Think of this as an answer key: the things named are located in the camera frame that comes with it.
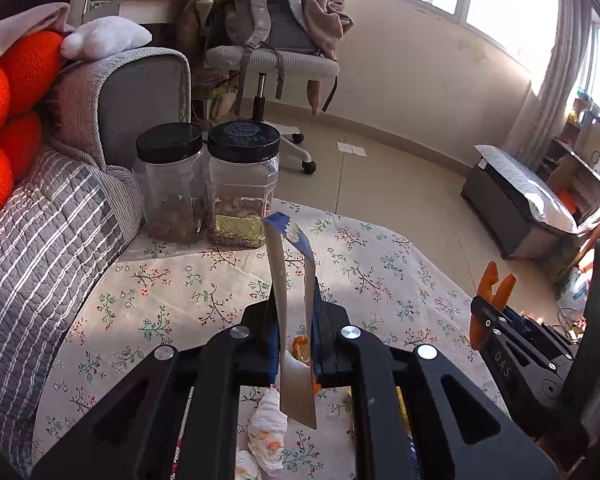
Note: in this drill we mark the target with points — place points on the dark grey ottoman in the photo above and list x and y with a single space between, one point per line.
500 210

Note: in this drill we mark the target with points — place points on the stained white tissue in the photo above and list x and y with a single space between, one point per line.
269 425

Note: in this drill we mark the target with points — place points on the grey backpack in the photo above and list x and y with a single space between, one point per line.
275 15

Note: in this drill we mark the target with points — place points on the jar with dark contents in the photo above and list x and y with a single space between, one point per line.
170 195

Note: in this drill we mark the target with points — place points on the orange peel piece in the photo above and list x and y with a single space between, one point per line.
301 349

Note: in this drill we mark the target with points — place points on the orange red cushion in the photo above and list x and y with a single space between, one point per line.
10 95

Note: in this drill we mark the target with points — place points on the floral tablecloth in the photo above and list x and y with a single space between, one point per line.
180 300

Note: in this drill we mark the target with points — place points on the white bag blue print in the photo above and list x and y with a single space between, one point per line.
572 287

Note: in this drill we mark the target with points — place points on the jar with yellow label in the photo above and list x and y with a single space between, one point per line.
242 195

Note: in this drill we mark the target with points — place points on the blue silver wrapper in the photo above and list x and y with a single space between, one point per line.
295 390

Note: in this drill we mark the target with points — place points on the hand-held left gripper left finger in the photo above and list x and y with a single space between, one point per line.
272 345

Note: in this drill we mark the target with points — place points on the wooden desk with shelves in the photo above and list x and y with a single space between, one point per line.
575 170

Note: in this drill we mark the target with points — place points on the white desk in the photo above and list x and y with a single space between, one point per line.
145 2

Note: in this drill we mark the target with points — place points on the white paper sheet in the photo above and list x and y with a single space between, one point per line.
351 149

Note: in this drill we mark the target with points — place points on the grey curtain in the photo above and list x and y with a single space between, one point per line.
555 70

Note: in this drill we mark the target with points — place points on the white plush toy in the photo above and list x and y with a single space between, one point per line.
105 37

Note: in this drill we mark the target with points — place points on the pink cloth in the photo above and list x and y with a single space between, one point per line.
15 30

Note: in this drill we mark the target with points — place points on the white grey office chair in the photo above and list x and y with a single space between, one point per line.
275 62

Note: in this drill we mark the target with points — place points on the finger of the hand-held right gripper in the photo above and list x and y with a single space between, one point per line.
502 355
545 345

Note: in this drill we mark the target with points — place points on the grey striped sofa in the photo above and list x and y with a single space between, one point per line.
55 240

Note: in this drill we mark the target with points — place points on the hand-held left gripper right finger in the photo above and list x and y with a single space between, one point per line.
316 355

